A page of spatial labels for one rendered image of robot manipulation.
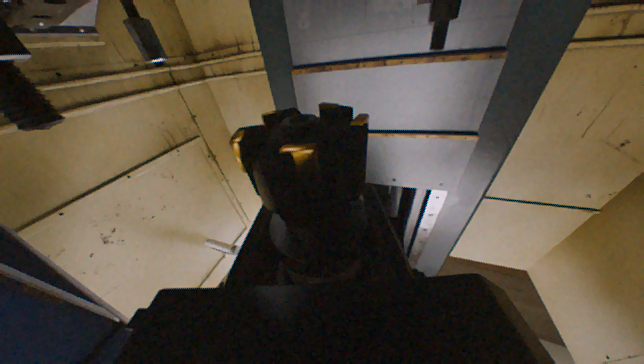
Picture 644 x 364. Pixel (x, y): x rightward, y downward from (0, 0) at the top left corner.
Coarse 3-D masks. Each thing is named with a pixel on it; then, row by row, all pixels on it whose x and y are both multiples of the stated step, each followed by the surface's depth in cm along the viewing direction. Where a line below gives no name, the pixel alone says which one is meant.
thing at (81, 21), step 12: (96, 0) 52; (84, 12) 53; (60, 24) 52; (72, 24) 54; (84, 24) 56; (24, 36) 46; (36, 36) 48; (48, 36) 50; (60, 36) 52; (72, 36) 54
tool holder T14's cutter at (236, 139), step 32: (256, 128) 6; (288, 128) 6; (320, 128) 6; (352, 128) 5; (256, 160) 5; (288, 160) 4; (320, 160) 5; (352, 160) 5; (256, 192) 7; (288, 192) 5; (320, 192) 5; (352, 192) 6
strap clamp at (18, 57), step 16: (0, 16) 5; (0, 32) 5; (0, 48) 5; (16, 48) 5; (0, 64) 5; (0, 80) 5; (16, 80) 5; (0, 96) 5; (16, 96) 5; (32, 96) 5; (0, 112) 5; (16, 112) 5; (32, 112) 5; (48, 112) 6; (32, 128) 5
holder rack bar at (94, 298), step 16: (0, 224) 27; (0, 240) 23; (16, 240) 23; (0, 256) 21; (16, 256) 21; (32, 256) 20; (32, 272) 18; (48, 272) 18; (64, 272) 20; (64, 288) 16; (80, 288) 17; (96, 304) 15; (128, 320) 15; (112, 336) 13; (128, 336) 14; (96, 352) 12; (112, 352) 13
